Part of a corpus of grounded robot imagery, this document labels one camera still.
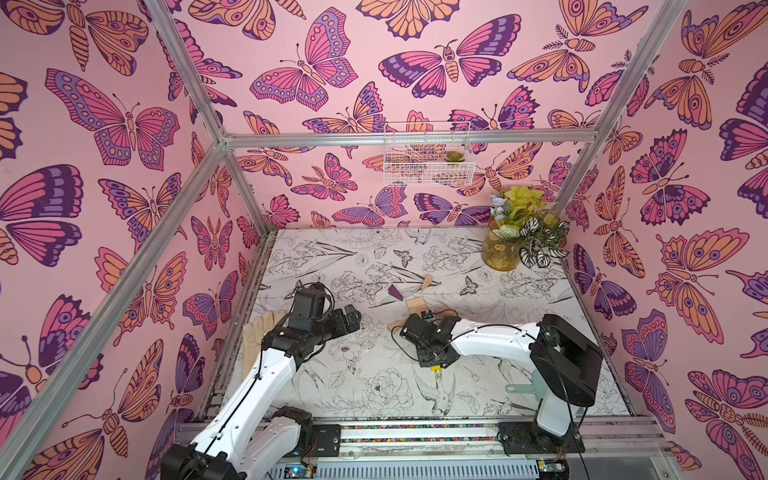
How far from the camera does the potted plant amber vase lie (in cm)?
87

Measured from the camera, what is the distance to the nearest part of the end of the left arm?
0.56 m

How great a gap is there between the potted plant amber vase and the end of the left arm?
1.77 ft
